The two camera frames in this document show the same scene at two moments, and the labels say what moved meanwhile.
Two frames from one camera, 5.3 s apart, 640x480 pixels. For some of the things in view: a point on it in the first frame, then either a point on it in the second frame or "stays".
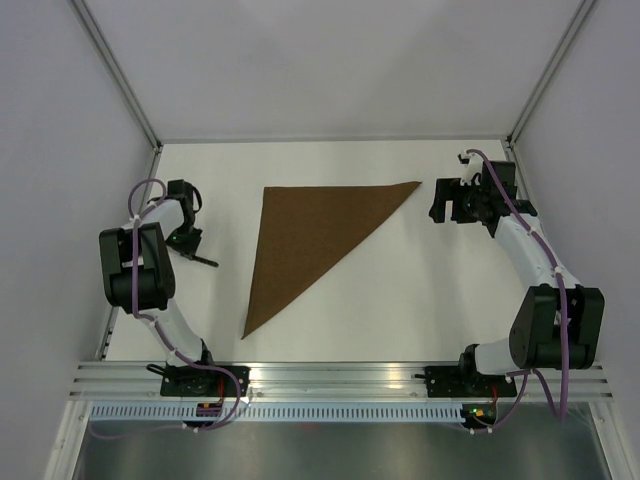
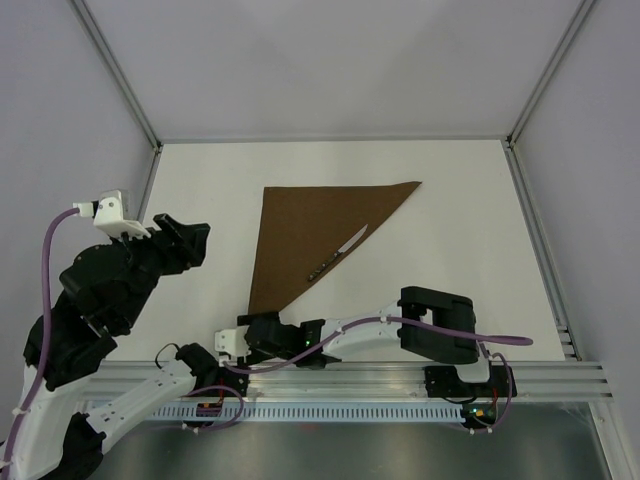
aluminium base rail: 316,381 stays
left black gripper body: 185,232 -> 146,259
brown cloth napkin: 300,231 stays
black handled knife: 205,261 -> 334,258
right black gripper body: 467,207 -> 265,357
